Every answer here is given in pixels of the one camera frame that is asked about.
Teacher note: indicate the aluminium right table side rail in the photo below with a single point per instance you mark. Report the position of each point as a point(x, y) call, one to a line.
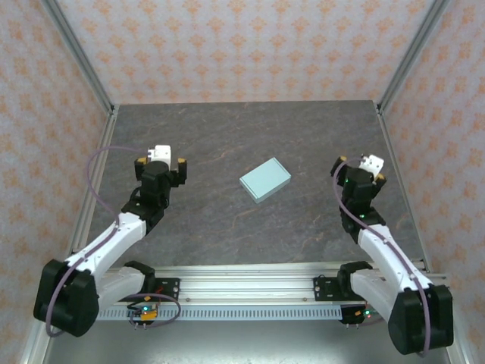
point(401, 182)

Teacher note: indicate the left electronics board orange connector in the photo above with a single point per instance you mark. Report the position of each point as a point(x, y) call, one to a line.
point(146, 312)

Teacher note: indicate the aluminium right frame post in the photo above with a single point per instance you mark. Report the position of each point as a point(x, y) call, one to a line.
point(413, 53)

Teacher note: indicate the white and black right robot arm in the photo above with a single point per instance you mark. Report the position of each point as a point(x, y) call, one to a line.
point(417, 322)

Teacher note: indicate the right electronics board green light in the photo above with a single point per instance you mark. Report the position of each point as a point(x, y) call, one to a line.
point(365, 314)

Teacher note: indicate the light blue paper box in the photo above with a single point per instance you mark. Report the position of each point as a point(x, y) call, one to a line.
point(265, 180)

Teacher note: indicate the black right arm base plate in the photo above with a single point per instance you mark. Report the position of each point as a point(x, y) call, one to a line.
point(326, 290)

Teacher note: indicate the aluminium frame post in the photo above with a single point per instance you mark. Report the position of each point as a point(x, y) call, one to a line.
point(413, 53)
point(81, 57)

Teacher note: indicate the aluminium left table side rail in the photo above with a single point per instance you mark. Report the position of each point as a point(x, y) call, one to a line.
point(94, 182)

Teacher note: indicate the aluminium table side rail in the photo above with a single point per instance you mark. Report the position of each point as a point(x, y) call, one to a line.
point(401, 182)
point(94, 182)

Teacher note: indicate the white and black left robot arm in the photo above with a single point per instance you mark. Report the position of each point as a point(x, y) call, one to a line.
point(76, 303)

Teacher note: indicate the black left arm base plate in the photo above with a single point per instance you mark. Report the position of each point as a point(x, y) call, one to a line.
point(168, 290)

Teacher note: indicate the aluminium rail beam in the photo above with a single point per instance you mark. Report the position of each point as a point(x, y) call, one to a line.
point(246, 288)

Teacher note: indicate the aluminium left frame post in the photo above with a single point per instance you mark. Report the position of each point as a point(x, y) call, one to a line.
point(81, 57)

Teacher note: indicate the grey metal bottom panel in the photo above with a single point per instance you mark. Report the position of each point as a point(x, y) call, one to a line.
point(242, 343)

